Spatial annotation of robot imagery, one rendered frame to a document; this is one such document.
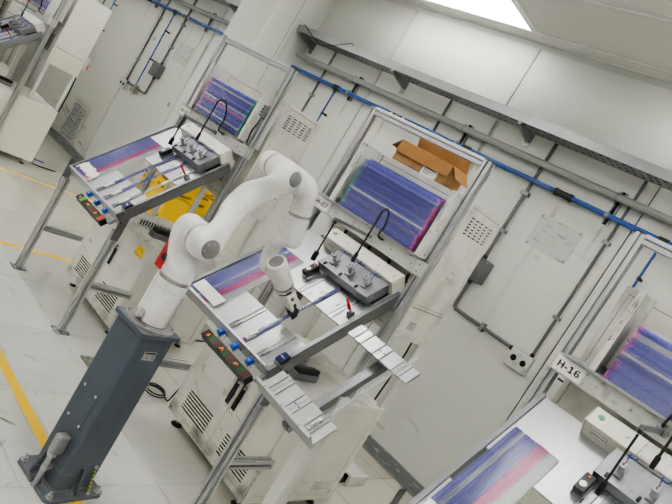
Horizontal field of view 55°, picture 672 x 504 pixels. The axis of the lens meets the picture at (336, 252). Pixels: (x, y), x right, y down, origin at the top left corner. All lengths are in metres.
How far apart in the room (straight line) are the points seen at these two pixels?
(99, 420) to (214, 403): 0.83
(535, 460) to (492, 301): 2.06
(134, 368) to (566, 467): 1.52
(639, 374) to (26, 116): 5.79
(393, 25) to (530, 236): 2.26
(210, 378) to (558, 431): 1.65
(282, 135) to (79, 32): 3.25
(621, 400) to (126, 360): 1.71
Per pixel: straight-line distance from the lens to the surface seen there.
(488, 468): 2.29
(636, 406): 2.42
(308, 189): 2.45
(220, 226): 2.27
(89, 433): 2.52
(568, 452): 2.40
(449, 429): 4.29
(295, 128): 4.00
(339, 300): 2.84
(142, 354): 2.40
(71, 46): 6.78
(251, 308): 2.84
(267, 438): 2.95
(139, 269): 3.87
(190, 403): 3.33
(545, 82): 4.68
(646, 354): 2.40
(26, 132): 6.88
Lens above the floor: 1.52
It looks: 6 degrees down
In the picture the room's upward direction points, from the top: 31 degrees clockwise
